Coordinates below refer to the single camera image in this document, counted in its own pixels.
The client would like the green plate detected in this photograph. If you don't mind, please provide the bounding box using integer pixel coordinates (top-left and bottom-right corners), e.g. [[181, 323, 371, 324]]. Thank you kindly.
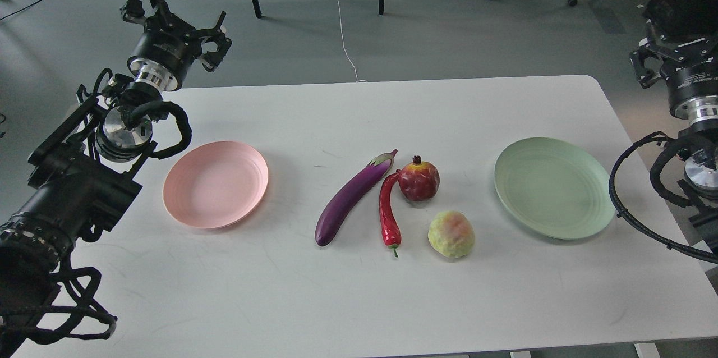
[[493, 137, 615, 241]]

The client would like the yellow green peach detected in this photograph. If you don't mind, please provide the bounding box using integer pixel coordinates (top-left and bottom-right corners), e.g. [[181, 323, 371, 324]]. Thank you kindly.
[[427, 210, 476, 259]]

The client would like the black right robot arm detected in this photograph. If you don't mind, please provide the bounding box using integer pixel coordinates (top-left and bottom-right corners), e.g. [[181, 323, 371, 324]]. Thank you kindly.
[[608, 36, 717, 264]]

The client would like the red pomegranate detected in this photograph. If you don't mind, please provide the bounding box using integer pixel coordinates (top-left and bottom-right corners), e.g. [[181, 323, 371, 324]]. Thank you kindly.
[[398, 154, 440, 203]]

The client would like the purple eggplant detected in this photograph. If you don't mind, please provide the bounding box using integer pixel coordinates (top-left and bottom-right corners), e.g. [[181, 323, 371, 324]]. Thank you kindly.
[[315, 149, 398, 246]]

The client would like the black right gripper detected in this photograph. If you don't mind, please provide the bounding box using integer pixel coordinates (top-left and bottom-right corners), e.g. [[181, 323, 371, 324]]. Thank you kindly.
[[630, 38, 717, 120]]

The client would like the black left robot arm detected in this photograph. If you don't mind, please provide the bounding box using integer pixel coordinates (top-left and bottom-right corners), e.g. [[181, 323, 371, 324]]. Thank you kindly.
[[2, 0, 232, 357]]

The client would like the pink plate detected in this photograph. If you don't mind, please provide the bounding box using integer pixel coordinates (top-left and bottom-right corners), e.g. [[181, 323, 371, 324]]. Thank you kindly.
[[162, 141, 269, 230]]

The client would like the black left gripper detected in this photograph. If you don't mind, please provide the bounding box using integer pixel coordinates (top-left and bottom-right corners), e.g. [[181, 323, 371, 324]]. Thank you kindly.
[[121, 0, 232, 92]]

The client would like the red chili pepper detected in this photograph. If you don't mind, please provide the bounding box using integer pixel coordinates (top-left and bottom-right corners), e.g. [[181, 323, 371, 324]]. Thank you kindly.
[[379, 171, 402, 258]]

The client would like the black equipment case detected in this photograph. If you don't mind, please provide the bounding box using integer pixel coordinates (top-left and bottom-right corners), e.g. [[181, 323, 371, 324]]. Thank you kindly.
[[643, 0, 717, 39]]

